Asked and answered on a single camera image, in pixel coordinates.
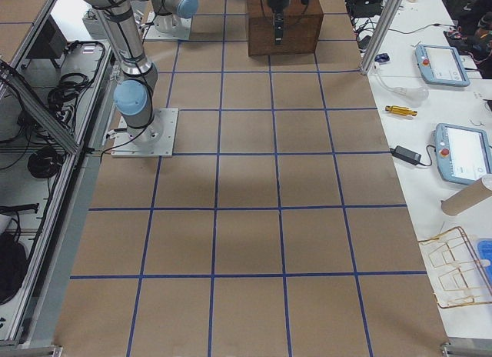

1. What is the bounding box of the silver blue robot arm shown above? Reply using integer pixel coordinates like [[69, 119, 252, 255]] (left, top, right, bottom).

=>
[[151, 0, 198, 33], [84, 0, 183, 98]]

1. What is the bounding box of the dark wooden drawer cabinet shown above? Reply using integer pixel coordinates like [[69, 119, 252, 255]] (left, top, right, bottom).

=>
[[247, 0, 324, 57]]

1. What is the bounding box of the teach pendant far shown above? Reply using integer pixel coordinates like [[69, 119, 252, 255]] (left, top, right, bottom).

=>
[[414, 45, 470, 88]]

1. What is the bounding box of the teach pendant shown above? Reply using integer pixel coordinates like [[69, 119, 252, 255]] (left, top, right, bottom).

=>
[[434, 123, 491, 185], [414, 45, 470, 88]]

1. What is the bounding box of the black power adapter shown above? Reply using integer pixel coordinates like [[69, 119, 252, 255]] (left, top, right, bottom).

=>
[[390, 145, 421, 165]]

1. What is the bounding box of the teach pendant near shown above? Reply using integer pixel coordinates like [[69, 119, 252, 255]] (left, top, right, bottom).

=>
[[434, 123, 491, 185]]

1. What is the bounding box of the cardboard tube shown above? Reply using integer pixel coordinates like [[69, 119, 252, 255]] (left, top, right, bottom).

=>
[[440, 174, 491, 216]]

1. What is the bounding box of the blue plastic lid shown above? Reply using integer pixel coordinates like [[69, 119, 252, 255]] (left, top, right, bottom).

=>
[[472, 238, 491, 293]]

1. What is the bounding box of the aluminium frame post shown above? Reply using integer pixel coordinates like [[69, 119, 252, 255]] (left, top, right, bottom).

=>
[[360, 0, 403, 75]]

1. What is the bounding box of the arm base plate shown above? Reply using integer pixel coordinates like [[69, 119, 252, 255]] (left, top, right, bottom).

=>
[[143, 15, 192, 42], [111, 108, 178, 158]]

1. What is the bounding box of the clear plastic bulb hose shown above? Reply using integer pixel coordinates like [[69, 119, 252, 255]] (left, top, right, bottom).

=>
[[371, 62, 430, 104]]

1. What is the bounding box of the gold wire rack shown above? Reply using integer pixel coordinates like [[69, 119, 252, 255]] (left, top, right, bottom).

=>
[[418, 226, 491, 309]]

